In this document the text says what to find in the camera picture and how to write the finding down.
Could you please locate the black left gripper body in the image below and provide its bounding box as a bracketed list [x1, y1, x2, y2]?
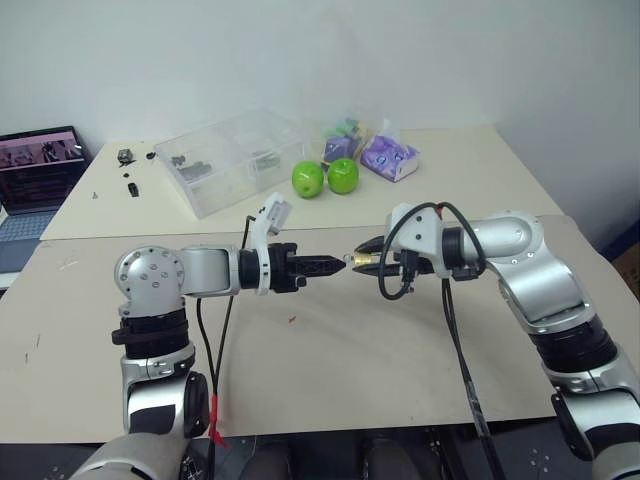
[266, 242, 309, 295]

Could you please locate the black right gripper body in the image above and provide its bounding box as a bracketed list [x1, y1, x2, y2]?
[394, 248, 437, 282]

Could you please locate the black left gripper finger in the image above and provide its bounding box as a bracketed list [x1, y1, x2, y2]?
[292, 254, 347, 269]
[293, 266, 346, 280]

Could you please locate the green apple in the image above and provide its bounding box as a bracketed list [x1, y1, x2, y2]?
[327, 157, 361, 194]
[291, 160, 325, 199]

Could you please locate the clear bag of purple items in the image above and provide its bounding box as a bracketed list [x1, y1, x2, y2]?
[359, 118, 422, 184]

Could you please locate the clear bag of mixed toys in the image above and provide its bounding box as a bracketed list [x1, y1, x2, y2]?
[318, 115, 377, 169]

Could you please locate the clear plastic organizer box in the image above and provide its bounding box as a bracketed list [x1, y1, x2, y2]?
[153, 108, 310, 221]

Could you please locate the cardboard box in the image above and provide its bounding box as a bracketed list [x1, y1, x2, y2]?
[611, 248, 640, 302]

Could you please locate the open laptop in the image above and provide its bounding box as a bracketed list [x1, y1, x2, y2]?
[0, 125, 93, 275]

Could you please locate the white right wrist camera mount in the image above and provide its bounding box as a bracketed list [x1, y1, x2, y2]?
[384, 202, 446, 279]

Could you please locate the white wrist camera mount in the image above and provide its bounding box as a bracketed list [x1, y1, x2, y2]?
[248, 192, 294, 297]
[384, 202, 446, 279]

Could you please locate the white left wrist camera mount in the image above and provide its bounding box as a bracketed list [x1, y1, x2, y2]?
[248, 192, 294, 297]

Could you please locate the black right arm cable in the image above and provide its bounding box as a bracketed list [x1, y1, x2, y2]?
[377, 201, 509, 480]

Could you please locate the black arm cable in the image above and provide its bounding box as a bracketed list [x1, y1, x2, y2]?
[196, 215, 259, 480]
[377, 201, 509, 480]

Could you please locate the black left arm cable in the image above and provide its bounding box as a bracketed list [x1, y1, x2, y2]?
[196, 215, 259, 480]

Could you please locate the red tape on left cable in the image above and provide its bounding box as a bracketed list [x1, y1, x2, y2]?
[208, 393, 229, 448]

